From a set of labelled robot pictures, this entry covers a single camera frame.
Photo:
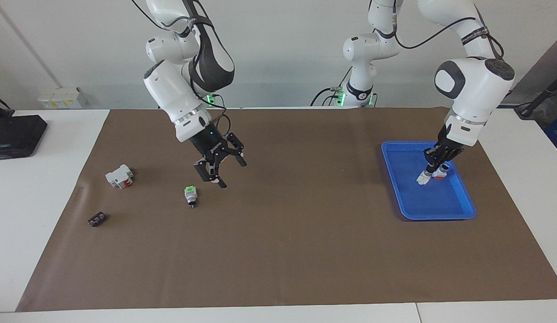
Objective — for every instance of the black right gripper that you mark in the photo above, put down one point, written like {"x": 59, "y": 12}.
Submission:
{"x": 208, "y": 146}

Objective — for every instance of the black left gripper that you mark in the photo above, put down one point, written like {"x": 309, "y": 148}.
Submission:
{"x": 446, "y": 146}

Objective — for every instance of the green-topped push button switch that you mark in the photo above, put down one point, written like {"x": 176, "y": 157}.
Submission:
{"x": 423, "y": 178}

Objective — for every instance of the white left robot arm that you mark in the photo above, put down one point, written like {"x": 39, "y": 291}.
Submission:
{"x": 480, "y": 85}

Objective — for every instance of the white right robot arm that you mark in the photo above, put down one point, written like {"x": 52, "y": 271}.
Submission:
{"x": 170, "y": 89}

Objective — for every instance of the blue plastic tray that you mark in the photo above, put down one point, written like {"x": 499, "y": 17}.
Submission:
{"x": 417, "y": 202}

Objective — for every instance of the black stand pole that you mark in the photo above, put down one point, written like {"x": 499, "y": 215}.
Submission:
{"x": 525, "y": 111}

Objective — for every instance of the brown paper table mat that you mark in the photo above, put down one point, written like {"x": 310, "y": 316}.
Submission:
{"x": 278, "y": 246}

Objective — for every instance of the white circuit breaker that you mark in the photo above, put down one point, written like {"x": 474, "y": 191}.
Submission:
{"x": 118, "y": 176}

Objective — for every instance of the small dark terminal block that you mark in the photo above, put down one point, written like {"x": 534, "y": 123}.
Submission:
{"x": 97, "y": 220}

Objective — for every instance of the black box device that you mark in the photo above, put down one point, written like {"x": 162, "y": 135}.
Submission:
{"x": 13, "y": 134}

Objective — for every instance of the white switch with red base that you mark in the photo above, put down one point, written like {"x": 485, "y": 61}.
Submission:
{"x": 443, "y": 170}

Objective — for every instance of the white wall socket box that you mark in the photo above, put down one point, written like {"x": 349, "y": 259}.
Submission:
{"x": 60, "y": 98}

